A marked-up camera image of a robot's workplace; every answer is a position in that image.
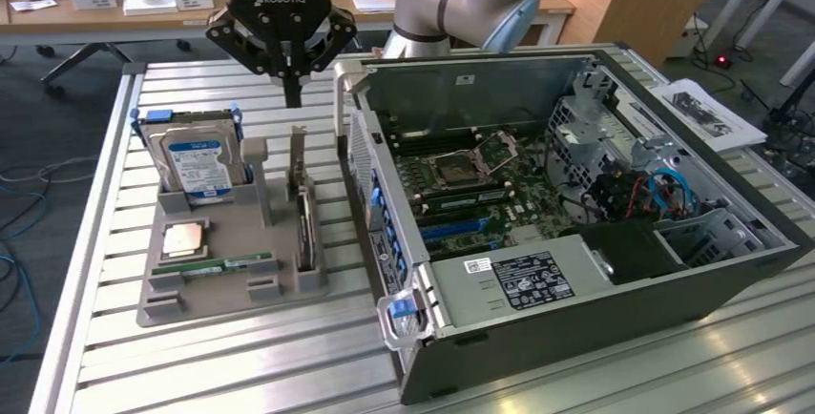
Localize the CPU chip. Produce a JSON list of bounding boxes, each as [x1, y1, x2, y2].
[[160, 222, 209, 259]]

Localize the hard disk in blue carrier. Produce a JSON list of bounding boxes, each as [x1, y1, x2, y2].
[[129, 103, 249, 206]]

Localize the black tripod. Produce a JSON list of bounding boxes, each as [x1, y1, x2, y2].
[[760, 63, 815, 170]]

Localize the blue disk wire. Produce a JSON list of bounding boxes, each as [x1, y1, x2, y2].
[[645, 165, 701, 217]]

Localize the blue floor cable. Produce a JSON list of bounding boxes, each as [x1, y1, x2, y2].
[[0, 183, 50, 368]]

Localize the open black PC case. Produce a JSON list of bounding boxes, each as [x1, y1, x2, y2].
[[331, 49, 801, 405]]

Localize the wooden cabinet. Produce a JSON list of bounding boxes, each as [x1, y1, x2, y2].
[[557, 0, 731, 66]]

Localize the CPU socket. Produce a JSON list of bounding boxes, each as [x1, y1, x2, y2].
[[427, 150, 504, 192]]

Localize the printed paper sheets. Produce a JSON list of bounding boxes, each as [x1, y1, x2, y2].
[[649, 77, 769, 154]]

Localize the grey power supply unit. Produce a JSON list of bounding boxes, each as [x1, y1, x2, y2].
[[429, 235, 613, 330]]

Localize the metal socket cover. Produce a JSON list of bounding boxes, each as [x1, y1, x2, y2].
[[471, 127, 519, 161]]

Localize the open silver disk bay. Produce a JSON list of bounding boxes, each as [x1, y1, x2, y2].
[[653, 207, 765, 267]]

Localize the grey parts rack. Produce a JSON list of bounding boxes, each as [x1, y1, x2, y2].
[[136, 136, 332, 329]]

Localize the white floor cable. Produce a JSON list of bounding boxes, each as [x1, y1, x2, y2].
[[0, 155, 98, 184]]

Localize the blue expansion slot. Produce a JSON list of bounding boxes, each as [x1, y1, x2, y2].
[[416, 217, 504, 241]]

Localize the flat white box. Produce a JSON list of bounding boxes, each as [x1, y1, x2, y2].
[[121, 0, 180, 17]]

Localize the graphics card with metal bracket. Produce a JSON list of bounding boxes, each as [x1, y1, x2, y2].
[[288, 125, 323, 273]]

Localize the perforated metal disk bay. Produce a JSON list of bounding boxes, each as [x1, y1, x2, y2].
[[544, 93, 644, 196]]

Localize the white floor device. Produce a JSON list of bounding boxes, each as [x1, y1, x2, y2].
[[681, 15, 709, 60]]

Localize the green motherboard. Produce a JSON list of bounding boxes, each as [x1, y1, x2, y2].
[[380, 115, 584, 262]]

